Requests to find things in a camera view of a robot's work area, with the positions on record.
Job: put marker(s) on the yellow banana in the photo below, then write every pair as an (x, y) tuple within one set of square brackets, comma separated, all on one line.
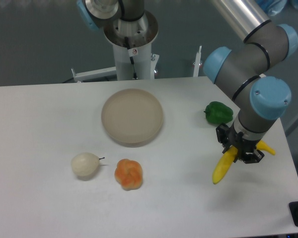
[(228, 158)]

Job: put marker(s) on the beige round plate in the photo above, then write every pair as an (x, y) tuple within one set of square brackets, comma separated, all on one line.
[(132, 117)]

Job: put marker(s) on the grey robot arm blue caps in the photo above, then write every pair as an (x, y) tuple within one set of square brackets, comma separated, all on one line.
[(261, 99)]

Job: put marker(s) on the white pear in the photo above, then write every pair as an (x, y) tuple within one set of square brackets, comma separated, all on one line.
[(85, 165)]

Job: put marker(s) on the blue plastic bag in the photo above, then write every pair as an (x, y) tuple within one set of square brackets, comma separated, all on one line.
[(274, 7)]

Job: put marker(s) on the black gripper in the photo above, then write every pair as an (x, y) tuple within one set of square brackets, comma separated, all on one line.
[(247, 152)]

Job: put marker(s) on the orange knotted bread roll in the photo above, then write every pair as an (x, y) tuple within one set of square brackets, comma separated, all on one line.
[(129, 174)]

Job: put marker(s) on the white upright frame post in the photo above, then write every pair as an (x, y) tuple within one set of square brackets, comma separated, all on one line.
[(197, 62)]

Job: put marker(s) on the white metal frame bracket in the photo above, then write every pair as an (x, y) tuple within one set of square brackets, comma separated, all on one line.
[(93, 75)]

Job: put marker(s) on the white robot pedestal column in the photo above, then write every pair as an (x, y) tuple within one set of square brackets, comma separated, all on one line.
[(131, 42)]

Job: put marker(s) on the green bell pepper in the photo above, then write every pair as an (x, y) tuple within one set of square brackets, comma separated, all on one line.
[(217, 113)]

